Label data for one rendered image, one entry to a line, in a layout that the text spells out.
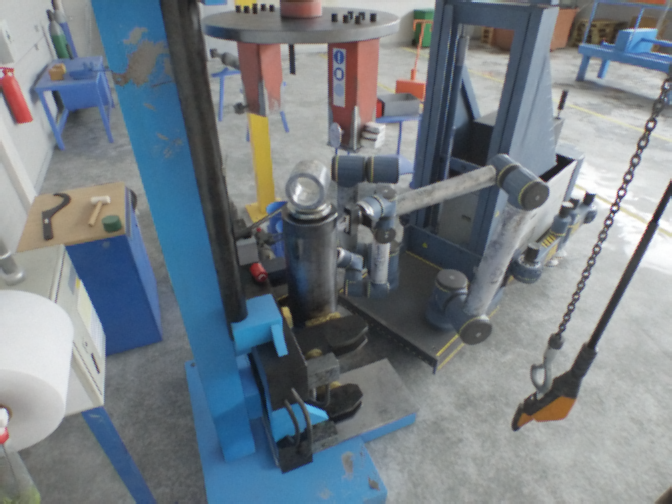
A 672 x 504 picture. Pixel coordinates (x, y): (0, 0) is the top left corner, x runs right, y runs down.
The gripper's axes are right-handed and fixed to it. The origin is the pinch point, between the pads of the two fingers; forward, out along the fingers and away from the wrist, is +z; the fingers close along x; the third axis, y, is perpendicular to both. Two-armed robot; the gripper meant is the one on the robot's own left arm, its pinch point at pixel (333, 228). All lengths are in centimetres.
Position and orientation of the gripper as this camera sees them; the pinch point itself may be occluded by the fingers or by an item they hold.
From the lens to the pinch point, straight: 176.2
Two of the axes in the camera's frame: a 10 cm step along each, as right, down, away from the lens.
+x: 0.0, -8.1, -5.8
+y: -7.0, -4.1, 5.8
